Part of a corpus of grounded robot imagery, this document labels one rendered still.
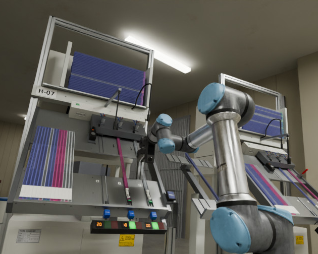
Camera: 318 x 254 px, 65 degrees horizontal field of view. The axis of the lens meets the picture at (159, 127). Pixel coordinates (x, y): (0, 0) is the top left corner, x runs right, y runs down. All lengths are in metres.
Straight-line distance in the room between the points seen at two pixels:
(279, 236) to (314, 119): 3.14
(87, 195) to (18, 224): 0.40
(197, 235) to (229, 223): 0.76
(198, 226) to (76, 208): 0.67
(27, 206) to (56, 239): 0.38
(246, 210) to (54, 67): 1.58
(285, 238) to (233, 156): 0.27
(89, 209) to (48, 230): 0.35
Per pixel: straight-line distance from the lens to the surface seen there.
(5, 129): 10.39
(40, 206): 1.13
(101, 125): 1.53
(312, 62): 4.18
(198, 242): 1.49
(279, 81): 4.60
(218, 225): 0.76
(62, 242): 1.47
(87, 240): 1.48
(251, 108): 0.94
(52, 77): 1.90
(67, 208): 1.14
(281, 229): 0.84
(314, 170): 3.76
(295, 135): 4.22
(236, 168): 0.78
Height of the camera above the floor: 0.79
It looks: 15 degrees up
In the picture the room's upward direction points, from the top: 5 degrees clockwise
